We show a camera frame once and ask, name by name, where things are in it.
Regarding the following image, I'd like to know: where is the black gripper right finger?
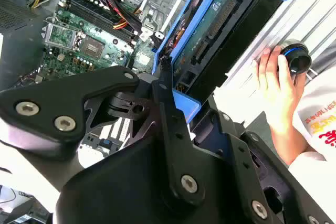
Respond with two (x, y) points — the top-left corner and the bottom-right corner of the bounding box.
(191, 95), (336, 224)

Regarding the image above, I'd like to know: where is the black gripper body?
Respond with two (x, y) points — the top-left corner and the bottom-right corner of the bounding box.
(54, 134), (266, 224)

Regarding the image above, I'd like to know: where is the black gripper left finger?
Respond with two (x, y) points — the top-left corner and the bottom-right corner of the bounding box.
(0, 57), (206, 208)

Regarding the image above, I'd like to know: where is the round black tool blue ring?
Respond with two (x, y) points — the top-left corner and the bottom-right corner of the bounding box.
(278, 39), (313, 78)

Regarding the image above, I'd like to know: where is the hard disk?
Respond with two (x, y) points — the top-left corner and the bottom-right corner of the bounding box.
(152, 0), (296, 125)

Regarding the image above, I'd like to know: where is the person's bare hand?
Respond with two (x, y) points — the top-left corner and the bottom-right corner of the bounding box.
(251, 45), (307, 130)

